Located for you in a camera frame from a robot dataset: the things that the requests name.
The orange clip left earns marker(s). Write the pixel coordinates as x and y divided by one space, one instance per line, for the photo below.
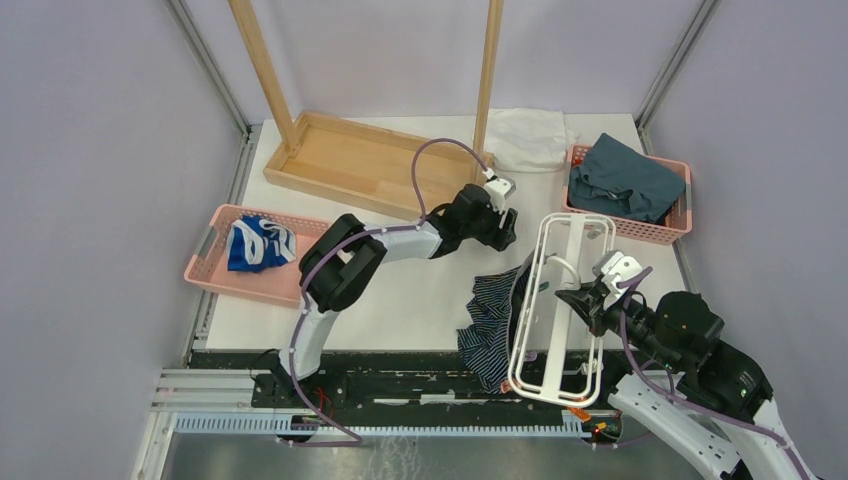
581 414

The blue white underwear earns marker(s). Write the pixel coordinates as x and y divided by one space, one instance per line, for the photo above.
255 244

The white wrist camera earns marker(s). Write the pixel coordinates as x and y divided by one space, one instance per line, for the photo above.
499 189
617 271

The white slotted cable duct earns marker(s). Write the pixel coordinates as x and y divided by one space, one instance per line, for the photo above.
289 424

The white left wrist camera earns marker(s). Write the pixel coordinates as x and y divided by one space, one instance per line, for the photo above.
499 189

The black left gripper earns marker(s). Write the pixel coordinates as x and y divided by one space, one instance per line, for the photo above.
500 238

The pink basket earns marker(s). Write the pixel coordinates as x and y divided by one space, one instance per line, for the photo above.
279 286
677 222

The pink basket right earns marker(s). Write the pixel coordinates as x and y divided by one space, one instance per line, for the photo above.
677 222

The teal grey underwear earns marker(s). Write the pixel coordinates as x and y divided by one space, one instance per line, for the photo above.
615 180

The white folded cloth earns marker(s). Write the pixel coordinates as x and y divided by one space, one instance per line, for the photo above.
526 140

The pink basket left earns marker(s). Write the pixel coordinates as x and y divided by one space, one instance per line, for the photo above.
279 286

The wooden hanger rack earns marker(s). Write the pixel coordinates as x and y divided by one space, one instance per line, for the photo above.
368 167

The white plastic clip hanger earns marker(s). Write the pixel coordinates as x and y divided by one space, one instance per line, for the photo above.
559 241

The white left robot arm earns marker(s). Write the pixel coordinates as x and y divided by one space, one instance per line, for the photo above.
336 270

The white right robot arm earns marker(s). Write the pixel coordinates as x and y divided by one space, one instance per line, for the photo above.
708 401

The navy striped boxer underwear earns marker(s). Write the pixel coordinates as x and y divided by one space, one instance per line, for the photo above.
485 345

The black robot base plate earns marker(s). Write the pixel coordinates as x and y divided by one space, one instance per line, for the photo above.
388 389

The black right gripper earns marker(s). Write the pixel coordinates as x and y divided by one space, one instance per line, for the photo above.
588 299

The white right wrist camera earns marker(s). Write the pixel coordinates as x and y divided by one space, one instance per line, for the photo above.
617 271

